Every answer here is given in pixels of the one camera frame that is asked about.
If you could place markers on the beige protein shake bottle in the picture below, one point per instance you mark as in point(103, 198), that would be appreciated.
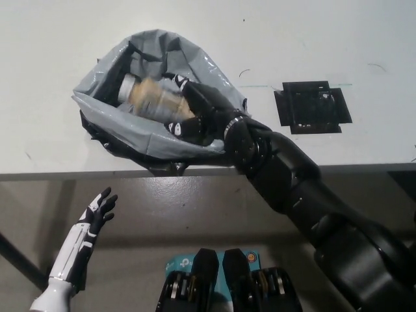
point(152, 97)

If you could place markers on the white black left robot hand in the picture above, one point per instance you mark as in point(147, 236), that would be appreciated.
point(81, 240)

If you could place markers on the grey plastic bag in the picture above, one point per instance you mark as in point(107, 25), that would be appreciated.
point(130, 130)

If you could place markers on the black teal robot torso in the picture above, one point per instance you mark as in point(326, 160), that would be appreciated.
point(227, 286)

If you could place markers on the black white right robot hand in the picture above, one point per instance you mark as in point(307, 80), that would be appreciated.
point(208, 107)

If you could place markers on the black slanted table leg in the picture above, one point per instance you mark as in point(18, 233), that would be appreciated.
point(19, 256)

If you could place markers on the black table frame bar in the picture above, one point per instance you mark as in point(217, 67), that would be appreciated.
point(403, 185)

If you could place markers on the black tape square marker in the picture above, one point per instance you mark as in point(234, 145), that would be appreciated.
point(312, 107)

